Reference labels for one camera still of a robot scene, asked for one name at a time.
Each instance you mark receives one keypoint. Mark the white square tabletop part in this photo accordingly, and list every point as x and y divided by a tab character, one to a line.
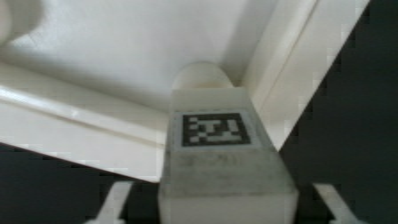
90	56

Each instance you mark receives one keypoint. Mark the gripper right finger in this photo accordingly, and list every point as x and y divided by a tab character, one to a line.
336	205

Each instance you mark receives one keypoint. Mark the white leg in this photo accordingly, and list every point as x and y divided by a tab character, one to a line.
225	185

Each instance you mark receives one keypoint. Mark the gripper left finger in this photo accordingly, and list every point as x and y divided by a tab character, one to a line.
108	214

